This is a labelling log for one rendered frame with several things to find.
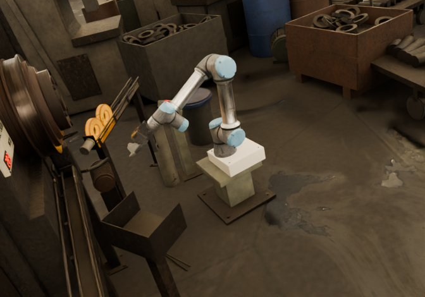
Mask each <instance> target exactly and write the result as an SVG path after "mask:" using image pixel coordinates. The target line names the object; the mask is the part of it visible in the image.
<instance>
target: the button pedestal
mask: <svg viewBox="0 0 425 297"><path fill-rule="evenodd" d="M160 101H163V102H164V100H159V101H158V105H157V106H158V107H159V106H160V105H161V104H162V103H161V102H160ZM170 128H171V131H172V134H173V138H174V141H175V144H176V148H177V151H178V155H179V157H180V161H181V164H182V168H179V169H177V172H178V174H179V175H180V176H181V178H182V180H184V182H186V181H188V180H190V179H192V178H195V177H197V176H200V175H201V174H203V173H202V171H201V170H200V169H199V168H198V167H197V165H196V164H195V163H193V162H192V158H191V155H190V151H189V149H188V145H187V141H186V138H185V134H184V131H183V132H180V131H178V130H177V129H175V128H174V127H172V126H170Z"/></svg>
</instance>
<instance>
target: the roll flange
mask: <svg viewBox="0 0 425 297"><path fill-rule="evenodd" d="M3 61H5V59H0V120H1V122H2V124H3V126H4V127H5V129H6V131H7V132H8V135H9V137H10V138H11V140H12V142H13V143H14V152H15V153H16V154H17V155H18V156H19V157H20V158H22V159H26V158H28V157H30V156H33V155H36V154H38V155H39V156H40V157H41V158H42V159H47V158H48V156H47V157H45V156H44V155H42V154H41V153H40V151H39V150H38V148H37V147H36V146H35V144H34V142H33V141H32V139H31V137H30V136H29V134H28V132H27V130H26V129H25V127H24V125H23V123H22V121H21V119H20V116H19V114H18V112H17V110H16V107H15V105H14V103H13V100H12V98H11V96H10V93H9V90H8V87H7V84H6V81H5V79H4V74H3V68H2V62H3Z"/></svg>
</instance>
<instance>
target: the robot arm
mask: <svg viewBox="0 0 425 297"><path fill-rule="evenodd" d="M236 70H237V67H236V64H235V62H234V60H233V59H232V58H230V57H228V56H222V55H218V54H210V55H208V56H206V57H205V58H204V59H203V60H202V61H201V62H200V63H199V64H198V65H197V66H196V67H195V72H194V73H193V74H192V76H191V77H190V78H189V79H188V80H187V82H186V83H185V84H184V86H183V87H182V88H181V89H180V91H179V92H178V93H177V94H176V96H175V97H174V98H173V100H172V101H171V102H170V103H169V102H167V101H165V102H163V103H162V104H161V105H160V106H159V108H158V109H157V111H156V112H155V113H154V114H153V115H152V116H151V117H150V118H149V120H148V121H147V122H146V121H145V120H144V121H143V122H142V123H141V125H140V126H139V127H137V129H136V130H135V131H134V132H133V133H132V137H131V139H132V140H133V141H134V143H129V144H128V147H127V149H128V150H129V151H130V152H131V154H130V155H129V157H132V156H134V155H135V154H137V153H138V152H139V151H140V150H141V149H142V148H143V147H144V146H145V145H146V144H147V142H148V141H150V143H151V146H152V149H153V151H154V152H158V149H159V146H158V145H157V143H156V139H155V138H154V134H153V132H154V133H156V131H157V130H159V129H160V127H162V125H163V124H164V123H167V124H169V125H170V126H172V127H174V128H175V129H177V130H178V131H180V132H183V131H185V130H186V129H187V128H188V120H186V119H185V118H184V117H182V116H181V115H179V114H178V113H179V112H180V111H181V110H182V108H183V107H184V106H185V104H186V103H187V102H188V101H189V99H190V98H191V97H192V96H193V94H194V93H195V92H196V90H197V89H198V88H199V87H200V86H201V84H202V83H203V81H204V80H207V79H208V78H209V77H210V76H211V75H212V77H213V81H214V83H216V84H217V88H218V96H219V104H220V108H221V116H222V118H217V119H214V120H212V121H211V122H210V123H209V129H210V131H211V135H212V139H213V142H214V155H215V156H216V157H218V158H225V157H229V156H231V155H233V154H234V153H235V152H236V151H237V146H239V145H241V144H242V143H243V141H244V140H245V132H244V130H243V129H241V127H240V122H239V121H238V120H237V114H236V109H235V101H234V96H233V87H232V80H233V79H234V75H235V72H236Z"/></svg>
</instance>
